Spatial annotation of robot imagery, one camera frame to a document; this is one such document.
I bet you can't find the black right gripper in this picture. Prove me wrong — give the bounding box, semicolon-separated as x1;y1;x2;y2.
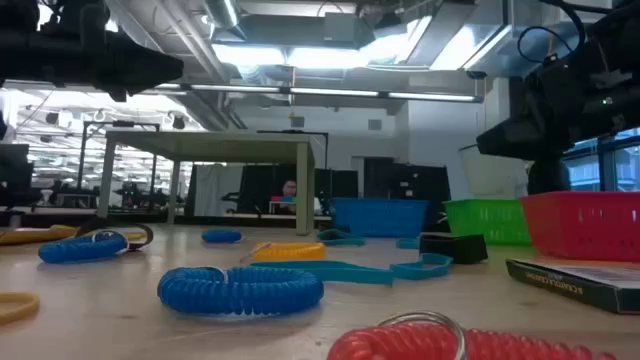
476;52;624;196

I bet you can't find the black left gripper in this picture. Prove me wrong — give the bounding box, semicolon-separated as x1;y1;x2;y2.
63;29;185;104

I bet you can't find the red plastic basket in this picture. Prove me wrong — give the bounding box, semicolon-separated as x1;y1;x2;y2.
519;191;640;264

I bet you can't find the black rectangular block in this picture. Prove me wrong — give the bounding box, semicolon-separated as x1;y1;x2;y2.
418;232;489;265

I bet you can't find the yellow spiral coil keychain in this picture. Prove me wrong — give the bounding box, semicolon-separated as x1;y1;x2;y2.
252;242;327;262

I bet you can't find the green plastic basket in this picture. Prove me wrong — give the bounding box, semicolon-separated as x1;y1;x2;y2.
443;198;532;246

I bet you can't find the pale green perforated metal shelf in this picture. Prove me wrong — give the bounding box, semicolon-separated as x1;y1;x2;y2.
96;130;316;236

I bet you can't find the white curtain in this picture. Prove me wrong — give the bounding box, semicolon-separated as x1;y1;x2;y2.
193;163;244;217

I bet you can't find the black partition panel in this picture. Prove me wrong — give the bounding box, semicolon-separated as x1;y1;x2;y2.
239;163;359;216
363;157;451;232

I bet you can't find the blue plastic basket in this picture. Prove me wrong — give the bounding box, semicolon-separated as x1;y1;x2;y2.
329;197;430;239

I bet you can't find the black computer monitor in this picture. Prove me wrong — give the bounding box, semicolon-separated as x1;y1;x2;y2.
0;143;31;206

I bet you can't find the long linear ceiling light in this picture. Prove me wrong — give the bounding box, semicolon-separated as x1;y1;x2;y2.
149;82;484;104

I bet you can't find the person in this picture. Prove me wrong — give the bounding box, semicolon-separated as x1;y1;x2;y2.
272;179;324;216

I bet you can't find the gray ceiling air unit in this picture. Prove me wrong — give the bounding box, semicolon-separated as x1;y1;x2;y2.
322;12;376;50

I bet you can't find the black metal frame stand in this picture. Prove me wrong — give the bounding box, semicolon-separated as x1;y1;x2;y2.
77;119;161;201

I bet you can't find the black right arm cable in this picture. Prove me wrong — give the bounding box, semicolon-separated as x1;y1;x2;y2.
517;0;587;65

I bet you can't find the black aluminium table frame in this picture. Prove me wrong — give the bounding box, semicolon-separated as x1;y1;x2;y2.
0;212;334;229

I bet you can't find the red spiral coil keychain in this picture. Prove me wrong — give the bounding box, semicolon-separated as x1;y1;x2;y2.
327;309;619;360

